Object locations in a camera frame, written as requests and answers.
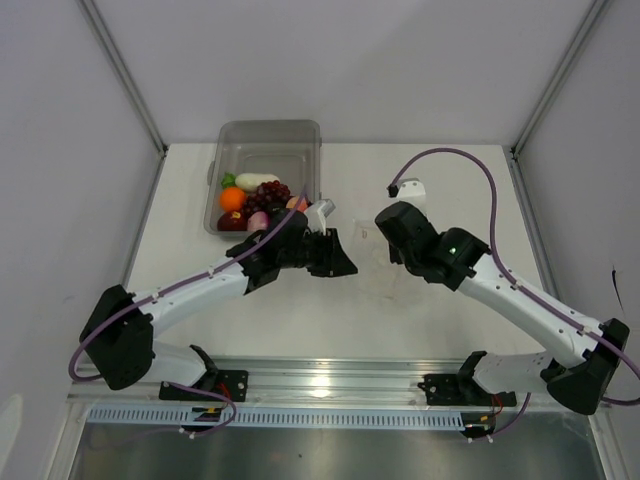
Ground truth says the aluminium frame post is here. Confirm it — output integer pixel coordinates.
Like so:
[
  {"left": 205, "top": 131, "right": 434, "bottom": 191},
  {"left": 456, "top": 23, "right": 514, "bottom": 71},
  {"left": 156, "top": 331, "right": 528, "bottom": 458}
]
[
  {"left": 510, "top": 0, "right": 613, "bottom": 160},
  {"left": 76, "top": 0, "right": 167, "bottom": 156}
]

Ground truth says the right aluminium frame post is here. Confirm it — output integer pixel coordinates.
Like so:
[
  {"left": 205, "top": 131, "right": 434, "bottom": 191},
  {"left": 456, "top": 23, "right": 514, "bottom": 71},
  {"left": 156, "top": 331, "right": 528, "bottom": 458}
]
[{"left": 510, "top": 0, "right": 613, "bottom": 160}]

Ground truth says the purple grape bunch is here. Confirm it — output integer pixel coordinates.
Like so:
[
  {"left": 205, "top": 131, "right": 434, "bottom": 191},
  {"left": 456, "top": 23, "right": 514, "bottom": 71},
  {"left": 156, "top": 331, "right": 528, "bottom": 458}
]
[{"left": 241, "top": 181, "right": 292, "bottom": 217}]

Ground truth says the white slotted cable duct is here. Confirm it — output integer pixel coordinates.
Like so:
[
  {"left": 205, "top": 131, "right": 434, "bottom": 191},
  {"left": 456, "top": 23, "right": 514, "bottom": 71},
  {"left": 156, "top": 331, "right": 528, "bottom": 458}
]
[{"left": 87, "top": 404, "right": 465, "bottom": 431}]

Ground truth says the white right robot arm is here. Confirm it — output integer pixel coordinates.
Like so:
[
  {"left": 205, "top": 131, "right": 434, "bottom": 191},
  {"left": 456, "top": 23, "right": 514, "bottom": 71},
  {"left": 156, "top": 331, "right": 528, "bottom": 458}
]
[{"left": 375, "top": 201, "right": 629, "bottom": 415}]

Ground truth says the grey plastic food bin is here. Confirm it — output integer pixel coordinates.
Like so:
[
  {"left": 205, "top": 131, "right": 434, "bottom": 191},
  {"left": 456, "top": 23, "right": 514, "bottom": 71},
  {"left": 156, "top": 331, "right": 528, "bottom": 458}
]
[{"left": 204, "top": 120, "right": 322, "bottom": 237}]

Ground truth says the peach fruit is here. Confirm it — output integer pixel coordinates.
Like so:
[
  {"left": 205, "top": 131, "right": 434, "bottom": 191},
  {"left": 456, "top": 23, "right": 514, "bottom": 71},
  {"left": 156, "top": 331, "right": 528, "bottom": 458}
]
[{"left": 286, "top": 196, "right": 310, "bottom": 212}]

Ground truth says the clear zip top bag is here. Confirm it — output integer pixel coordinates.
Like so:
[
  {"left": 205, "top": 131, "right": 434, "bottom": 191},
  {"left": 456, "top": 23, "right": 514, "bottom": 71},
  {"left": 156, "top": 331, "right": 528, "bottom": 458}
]
[{"left": 349, "top": 220, "right": 425, "bottom": 306}]

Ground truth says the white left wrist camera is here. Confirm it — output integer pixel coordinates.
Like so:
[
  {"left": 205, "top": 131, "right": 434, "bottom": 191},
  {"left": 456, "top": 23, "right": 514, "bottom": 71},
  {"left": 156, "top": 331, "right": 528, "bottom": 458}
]
[{"left": 304, "top": 199, "right": 335, "bottom": 234}]

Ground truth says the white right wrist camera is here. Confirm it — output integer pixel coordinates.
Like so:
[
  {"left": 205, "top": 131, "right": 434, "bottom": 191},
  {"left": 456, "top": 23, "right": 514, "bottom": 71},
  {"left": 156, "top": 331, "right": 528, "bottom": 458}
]
[{"left": 387, "top": 178, "right": 427, "bottom": 210}]

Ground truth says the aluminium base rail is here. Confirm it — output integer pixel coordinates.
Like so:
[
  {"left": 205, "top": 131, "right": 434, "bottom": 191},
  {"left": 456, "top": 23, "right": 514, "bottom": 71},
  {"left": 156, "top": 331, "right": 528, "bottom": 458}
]
[{"left": 66, "top": 355, "right": 614, "bottom": 413}]

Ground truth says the orange fruit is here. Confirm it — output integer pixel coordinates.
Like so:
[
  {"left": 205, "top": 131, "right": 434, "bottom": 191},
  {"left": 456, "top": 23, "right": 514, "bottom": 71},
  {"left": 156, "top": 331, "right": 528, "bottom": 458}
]
[{"left": 218, "top": 186, "right": 247, "bottom": 212}]

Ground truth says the pink onion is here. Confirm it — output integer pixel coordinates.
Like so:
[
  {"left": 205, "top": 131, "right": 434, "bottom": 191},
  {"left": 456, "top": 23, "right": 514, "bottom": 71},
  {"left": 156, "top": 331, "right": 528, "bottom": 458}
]
[{"left": 247, "top": 211, "right": 270, "bottom": 232}]

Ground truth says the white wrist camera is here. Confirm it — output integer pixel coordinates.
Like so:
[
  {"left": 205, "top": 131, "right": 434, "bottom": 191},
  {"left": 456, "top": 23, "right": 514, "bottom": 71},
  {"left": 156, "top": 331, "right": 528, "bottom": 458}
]
[
  {"left": 304, "top": 199, "right": 335, "bottom": 234},
  {"left": 387, "top": 178, "right": 427, "bottom": 210}
]

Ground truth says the dark red apple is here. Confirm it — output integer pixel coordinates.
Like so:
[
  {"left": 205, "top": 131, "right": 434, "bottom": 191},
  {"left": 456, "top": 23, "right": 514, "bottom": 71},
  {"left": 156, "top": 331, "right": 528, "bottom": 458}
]
[{"left": 216, "top": 210, "right": 248, "bottom": 232}]

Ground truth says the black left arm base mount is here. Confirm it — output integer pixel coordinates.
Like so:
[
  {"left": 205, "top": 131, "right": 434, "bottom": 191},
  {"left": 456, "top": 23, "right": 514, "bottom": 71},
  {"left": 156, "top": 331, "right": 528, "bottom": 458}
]
[{"left": 159, "top": 345, "right": 249, "bottom": 402}]

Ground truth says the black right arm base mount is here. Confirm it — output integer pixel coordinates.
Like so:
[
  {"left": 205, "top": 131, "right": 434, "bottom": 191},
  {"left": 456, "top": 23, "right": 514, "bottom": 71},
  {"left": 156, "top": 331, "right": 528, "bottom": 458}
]
[{"left": 417, "top": 351, "right": 517, "bottom": 407}]

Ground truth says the white radish with leaves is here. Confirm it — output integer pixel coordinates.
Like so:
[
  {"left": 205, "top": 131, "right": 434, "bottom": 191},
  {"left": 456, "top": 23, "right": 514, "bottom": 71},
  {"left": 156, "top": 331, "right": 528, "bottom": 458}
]
[{"left": 220, "top": 172, "right": 279, "bottom": 193}]

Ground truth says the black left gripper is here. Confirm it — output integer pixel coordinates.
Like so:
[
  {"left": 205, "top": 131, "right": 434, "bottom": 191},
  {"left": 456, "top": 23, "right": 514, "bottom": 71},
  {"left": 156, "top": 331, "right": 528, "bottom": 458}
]
[{"left": 278, "top": 229, "right": 357, "bottom": 279}]

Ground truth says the left aluminium frame post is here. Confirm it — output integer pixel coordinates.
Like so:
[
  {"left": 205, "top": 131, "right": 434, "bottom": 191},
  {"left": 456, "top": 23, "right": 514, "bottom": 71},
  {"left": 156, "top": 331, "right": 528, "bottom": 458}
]
[{"left": 76, "top": 0, "right": 167, "bottom": 156}]

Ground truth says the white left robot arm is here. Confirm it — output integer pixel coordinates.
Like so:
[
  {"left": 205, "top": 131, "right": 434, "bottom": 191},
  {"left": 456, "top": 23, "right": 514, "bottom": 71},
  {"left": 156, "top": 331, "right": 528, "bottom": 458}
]
[{"left": 79, "top": 210, "right": 358, "bottom": 400}]

